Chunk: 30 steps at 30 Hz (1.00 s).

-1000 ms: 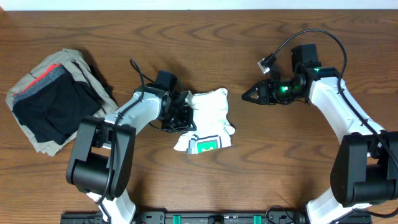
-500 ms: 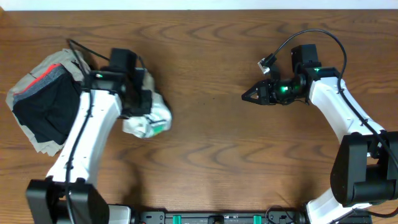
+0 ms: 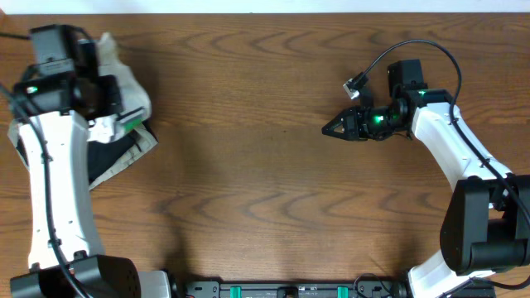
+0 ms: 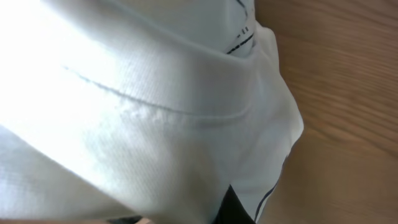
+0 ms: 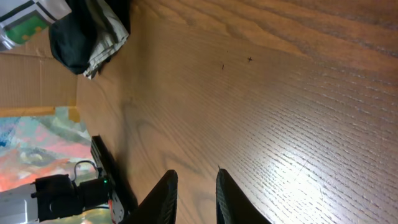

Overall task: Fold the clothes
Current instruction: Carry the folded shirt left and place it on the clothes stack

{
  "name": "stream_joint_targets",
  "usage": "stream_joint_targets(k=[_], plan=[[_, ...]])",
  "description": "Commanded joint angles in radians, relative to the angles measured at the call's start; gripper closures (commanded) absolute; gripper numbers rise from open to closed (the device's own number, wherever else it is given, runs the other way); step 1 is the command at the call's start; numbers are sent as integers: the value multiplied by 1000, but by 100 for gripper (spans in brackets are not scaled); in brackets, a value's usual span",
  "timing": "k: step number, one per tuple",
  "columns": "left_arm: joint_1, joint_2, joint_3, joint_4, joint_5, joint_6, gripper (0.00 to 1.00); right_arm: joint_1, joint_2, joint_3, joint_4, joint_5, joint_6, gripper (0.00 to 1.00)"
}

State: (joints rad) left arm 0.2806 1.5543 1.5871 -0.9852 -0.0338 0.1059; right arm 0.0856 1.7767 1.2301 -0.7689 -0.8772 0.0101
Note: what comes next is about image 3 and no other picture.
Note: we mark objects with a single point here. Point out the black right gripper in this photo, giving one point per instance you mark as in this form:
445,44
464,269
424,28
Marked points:
352,118

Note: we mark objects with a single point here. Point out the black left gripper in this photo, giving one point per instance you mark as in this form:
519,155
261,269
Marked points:
109,105

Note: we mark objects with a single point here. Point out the white t-shirt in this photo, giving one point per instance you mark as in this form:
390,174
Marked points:
135,103

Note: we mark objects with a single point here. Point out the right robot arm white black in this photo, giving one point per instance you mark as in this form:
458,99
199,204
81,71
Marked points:
486,226

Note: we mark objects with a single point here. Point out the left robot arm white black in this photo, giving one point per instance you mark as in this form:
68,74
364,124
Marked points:
67,257

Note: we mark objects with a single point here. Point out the black folded garment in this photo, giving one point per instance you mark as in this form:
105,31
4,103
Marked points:
107,159

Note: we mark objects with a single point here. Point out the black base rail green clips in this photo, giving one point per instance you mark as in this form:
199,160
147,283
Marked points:
368,288

